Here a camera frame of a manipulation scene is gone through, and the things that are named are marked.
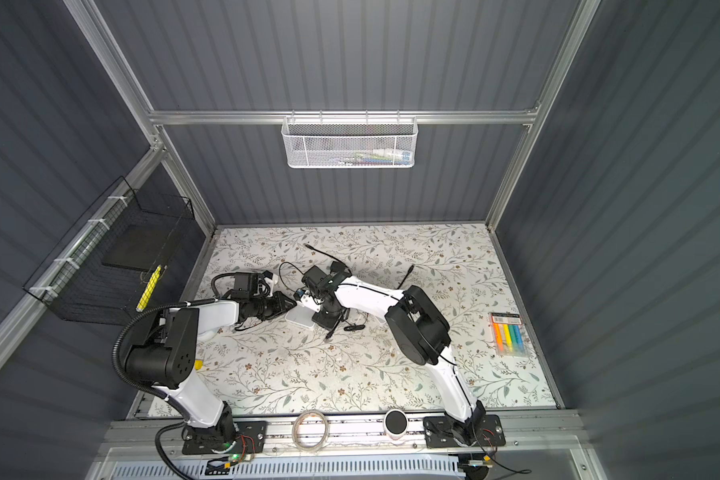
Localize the white network switch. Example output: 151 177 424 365
285 305 315 330

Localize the long black ethernet cable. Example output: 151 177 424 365
304 242 352 342

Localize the black power adapter thin cord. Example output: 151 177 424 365
329 311 367 334

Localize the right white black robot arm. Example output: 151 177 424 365
294 261 486 446

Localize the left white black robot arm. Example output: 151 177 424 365
112 271 297 453

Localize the yellow green marker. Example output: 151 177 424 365
136 265 163 312

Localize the clear tape roll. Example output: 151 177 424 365
291 410 330 452

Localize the black foam pad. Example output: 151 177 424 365
101 225 177 272

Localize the pack of coloured markers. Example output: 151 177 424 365
490 313 528 357

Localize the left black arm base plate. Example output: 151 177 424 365
181 421 268 460

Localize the white wire mesh basket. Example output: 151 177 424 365
281 119 419 169

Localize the black wire basket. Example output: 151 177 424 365
23 178 205 325

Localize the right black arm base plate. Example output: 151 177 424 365
423 414 506 449

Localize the aluminium front rail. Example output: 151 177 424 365
104 410 586 460

